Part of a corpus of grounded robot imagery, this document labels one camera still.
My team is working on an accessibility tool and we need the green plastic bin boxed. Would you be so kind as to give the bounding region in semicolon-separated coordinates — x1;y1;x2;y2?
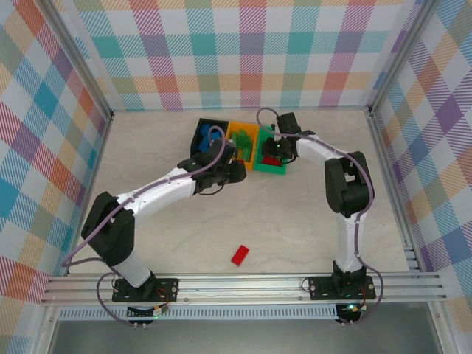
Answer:
252;125;288;175

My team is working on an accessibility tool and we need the black plastic bin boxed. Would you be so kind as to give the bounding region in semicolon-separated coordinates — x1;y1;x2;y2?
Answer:
187;117;230;159

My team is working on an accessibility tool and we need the yellow plastic bin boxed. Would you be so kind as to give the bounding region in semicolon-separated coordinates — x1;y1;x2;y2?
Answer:
225;121;259;173

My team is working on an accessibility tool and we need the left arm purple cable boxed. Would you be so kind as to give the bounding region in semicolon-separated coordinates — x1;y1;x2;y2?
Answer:
58;125;226;329

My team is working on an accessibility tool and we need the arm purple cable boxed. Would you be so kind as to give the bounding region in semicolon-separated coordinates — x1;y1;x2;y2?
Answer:
256;106;385;327
58;125;226;329

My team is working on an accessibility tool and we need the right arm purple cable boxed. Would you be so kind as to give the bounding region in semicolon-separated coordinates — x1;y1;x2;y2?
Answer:
256;106;385;327

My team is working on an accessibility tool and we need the aluminium mounting rail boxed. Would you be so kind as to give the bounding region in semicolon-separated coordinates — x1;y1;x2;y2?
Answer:
39;271;448;307

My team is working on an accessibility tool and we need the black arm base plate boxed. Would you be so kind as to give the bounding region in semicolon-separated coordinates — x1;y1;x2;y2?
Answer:
111;277;179;303
308;274;377;300

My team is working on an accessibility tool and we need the slotted grey cable duct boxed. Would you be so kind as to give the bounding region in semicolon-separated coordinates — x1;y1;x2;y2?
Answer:
58;304;339;321

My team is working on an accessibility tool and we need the aluminium frame post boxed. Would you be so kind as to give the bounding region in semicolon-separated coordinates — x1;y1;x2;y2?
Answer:
38;0;114;122
367;0;442;117

